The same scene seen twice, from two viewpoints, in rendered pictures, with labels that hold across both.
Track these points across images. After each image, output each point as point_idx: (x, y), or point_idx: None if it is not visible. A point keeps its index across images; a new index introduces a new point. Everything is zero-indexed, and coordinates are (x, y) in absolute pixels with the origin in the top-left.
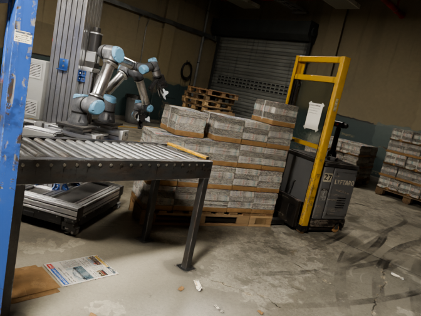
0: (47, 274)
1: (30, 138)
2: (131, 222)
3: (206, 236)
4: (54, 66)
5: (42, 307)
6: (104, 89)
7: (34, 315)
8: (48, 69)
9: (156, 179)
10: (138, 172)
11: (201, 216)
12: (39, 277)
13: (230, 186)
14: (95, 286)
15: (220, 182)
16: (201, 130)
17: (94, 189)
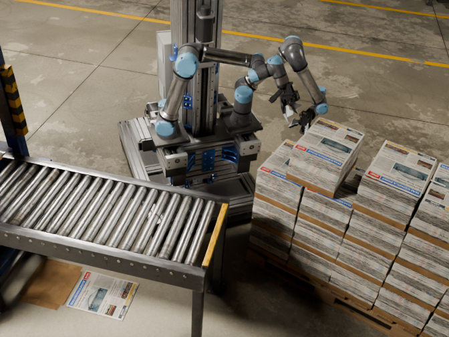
0: (74, 283)
1: (50, 168)
2: (240, 252)
3: (304, 326)
4: (172, 51)
5: (27, 318)
6: (172, 107)
7: (14, 322)
8: (170, 52)
9: (109, 270)
10: (80, 257)
11: (328, 293)
12: (65, 283)
13: (379, 282)
14: (85, 323)
15: (362, 268)
16: (330, 186)
17: (223, 194)
